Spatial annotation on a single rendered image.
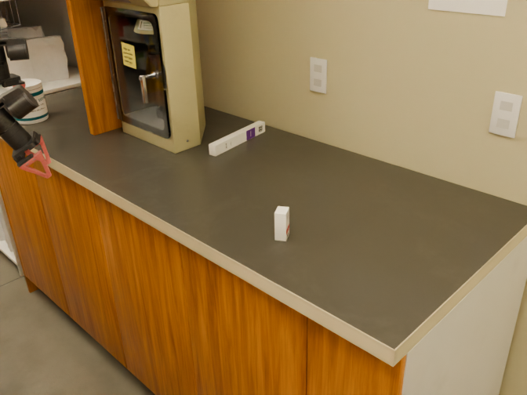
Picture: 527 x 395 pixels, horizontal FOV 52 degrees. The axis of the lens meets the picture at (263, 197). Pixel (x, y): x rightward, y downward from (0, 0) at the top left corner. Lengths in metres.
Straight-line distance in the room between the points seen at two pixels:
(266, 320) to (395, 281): 0.33
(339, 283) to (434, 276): 0.21
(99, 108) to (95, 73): 0.13
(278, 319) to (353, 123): 0.80
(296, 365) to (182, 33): 1.05
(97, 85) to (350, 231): 1.12
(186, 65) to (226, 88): 0.46
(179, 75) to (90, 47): 0.39
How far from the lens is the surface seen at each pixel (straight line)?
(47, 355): 2.58
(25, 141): 1.54
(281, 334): 1.30
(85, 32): 2.02
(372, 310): 1.12
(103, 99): 2.09
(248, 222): 1.39
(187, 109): 1.83
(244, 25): 2.08
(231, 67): 2.18
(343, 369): 1.21
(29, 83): 2.33
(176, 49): 1.77
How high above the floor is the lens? 1.64
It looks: 27 degrees down
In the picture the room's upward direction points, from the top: 2 degrees counter-clockwise
